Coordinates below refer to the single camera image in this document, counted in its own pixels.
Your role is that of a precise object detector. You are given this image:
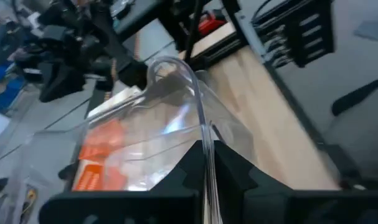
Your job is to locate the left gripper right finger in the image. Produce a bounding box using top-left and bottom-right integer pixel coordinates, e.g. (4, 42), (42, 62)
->
(213, 140), (378, 224)

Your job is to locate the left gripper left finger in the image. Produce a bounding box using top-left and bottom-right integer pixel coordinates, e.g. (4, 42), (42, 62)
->
(38, 139), (207, 224)

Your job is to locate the orange plastic basket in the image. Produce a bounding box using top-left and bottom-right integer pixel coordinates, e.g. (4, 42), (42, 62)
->
(72, 164), (107, 191)
(78, 119), (127, 161)

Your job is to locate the clear plastic stackable bin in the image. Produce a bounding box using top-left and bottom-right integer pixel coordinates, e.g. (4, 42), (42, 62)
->
(17, 55), (258, 224)

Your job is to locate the blue storage bin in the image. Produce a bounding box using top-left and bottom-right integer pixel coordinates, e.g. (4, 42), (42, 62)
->
(0, 63), (26, 113)

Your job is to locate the black stand leg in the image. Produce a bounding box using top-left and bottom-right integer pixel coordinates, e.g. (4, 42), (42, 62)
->
(331, 74), (378, 118)

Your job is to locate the black slotted rack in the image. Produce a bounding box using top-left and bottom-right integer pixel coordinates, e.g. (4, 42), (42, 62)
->
(252, 0), (335, 68)

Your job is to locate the red handle clamp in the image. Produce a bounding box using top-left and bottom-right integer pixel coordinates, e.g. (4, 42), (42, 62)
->
(197, 11), (227, 35)

